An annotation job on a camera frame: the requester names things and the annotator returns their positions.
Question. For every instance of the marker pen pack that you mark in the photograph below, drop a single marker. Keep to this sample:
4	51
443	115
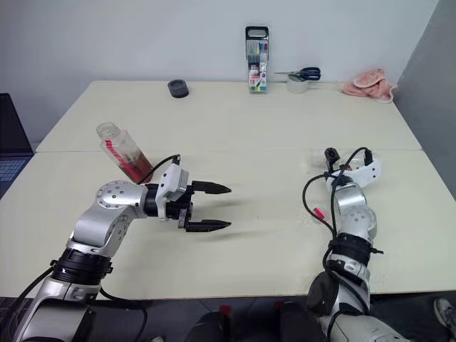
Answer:
257	64

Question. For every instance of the small red plastic piece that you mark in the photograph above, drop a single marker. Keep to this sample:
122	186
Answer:
318	212

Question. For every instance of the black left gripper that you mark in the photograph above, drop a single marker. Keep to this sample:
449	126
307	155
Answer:
176	208

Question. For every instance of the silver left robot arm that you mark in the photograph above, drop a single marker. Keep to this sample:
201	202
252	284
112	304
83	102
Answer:
107	213

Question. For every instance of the grey sneaker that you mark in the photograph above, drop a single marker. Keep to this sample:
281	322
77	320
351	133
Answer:
445	315

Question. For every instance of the small red block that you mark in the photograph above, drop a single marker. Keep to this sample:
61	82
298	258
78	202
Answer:
225	310

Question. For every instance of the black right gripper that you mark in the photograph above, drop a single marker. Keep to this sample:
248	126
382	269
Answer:
336	171

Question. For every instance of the dark laptop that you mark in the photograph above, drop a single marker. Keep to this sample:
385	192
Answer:
10	132

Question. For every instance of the red liquid plastic bottle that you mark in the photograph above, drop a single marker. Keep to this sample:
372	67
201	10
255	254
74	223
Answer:
124	153

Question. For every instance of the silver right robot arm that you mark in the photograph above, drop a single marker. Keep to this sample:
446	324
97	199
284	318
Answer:
356	221

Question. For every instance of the black round tape roll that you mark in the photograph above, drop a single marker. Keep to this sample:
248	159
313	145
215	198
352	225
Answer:
178	89

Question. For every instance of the clear tape roll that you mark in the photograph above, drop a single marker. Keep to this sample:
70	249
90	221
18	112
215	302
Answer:
297	87

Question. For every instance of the pink cloth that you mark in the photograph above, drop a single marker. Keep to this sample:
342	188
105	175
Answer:
370	87

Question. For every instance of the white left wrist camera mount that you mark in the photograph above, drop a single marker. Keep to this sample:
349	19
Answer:
172	181

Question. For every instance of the dark rounded shape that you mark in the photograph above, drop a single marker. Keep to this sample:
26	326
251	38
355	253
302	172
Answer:
204	327

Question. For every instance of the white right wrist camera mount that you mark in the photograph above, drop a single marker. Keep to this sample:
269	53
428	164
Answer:
370	174

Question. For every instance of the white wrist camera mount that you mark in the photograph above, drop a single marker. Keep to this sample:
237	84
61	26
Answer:
370	174
172	181

